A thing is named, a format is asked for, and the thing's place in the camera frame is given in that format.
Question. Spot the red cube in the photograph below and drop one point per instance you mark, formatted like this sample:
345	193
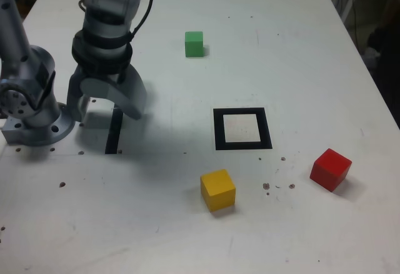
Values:
328	169

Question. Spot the black tape square outline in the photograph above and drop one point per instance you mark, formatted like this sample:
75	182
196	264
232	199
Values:
218	130

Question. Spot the black tape strip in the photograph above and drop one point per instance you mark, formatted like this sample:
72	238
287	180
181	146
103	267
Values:
112	136

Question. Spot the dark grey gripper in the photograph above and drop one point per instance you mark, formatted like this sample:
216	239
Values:
120	75

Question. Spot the green cube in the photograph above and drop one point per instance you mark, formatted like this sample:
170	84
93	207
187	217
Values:
193	45

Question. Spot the yellow cube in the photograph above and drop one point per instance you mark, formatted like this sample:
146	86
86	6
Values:
217	191

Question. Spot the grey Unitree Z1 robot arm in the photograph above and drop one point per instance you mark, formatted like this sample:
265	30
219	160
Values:
31	67

